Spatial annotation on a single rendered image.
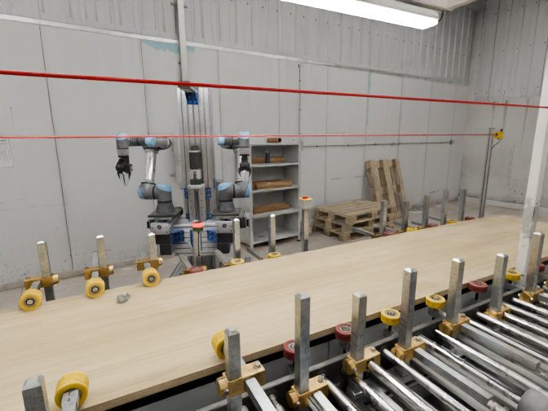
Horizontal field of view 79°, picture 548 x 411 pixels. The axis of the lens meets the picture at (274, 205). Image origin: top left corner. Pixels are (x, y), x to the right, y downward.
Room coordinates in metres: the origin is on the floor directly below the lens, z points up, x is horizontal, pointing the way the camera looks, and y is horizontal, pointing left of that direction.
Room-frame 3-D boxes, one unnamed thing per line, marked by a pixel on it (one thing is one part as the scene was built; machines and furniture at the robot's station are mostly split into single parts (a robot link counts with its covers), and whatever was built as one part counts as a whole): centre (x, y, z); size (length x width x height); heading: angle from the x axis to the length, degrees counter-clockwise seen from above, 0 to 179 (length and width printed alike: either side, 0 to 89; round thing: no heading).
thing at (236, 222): (1.99, 0.24, 0.90); 0.03 x 0.03 x 0.48; 27
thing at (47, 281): (1.52, 1.15, 0.95); 0.13 x 0.06 x 0.05; 117
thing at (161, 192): (2.64, 0.90, 1.21); 0.13 x 0.12 x 0.14; 86
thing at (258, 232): (4.99, 0.08, 0.78); 0.90 x 0.45 x 1.55; 123
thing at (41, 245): (1.53, 1.13, 0.91); 0.03 x 0.03 x 0.48; 27
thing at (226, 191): (2.67, 0.39, 1.21); 0.13 x 0.12 x 0.14; 100
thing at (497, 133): (3.13, -2.05, 1.20); 0.15 x 0.12 x 1.00; 117
